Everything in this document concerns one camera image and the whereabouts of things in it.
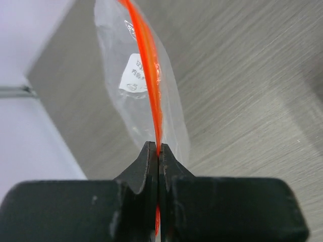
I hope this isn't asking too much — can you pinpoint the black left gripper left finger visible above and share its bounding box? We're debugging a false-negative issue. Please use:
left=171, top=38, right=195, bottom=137
left=1, top=142, right=157, bottom=241

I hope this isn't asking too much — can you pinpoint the clear zip bag orange zipper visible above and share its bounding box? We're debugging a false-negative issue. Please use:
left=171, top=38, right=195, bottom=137
left=94, top=1, right=190, bottom=241

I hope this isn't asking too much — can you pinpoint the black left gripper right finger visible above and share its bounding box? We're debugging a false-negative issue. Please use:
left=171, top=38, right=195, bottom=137
left=159, top=144, right=310, bottom=241

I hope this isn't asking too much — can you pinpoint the aluminium frame rail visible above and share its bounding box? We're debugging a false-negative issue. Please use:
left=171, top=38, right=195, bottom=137
left=0, top=85, right=38, bottom=99

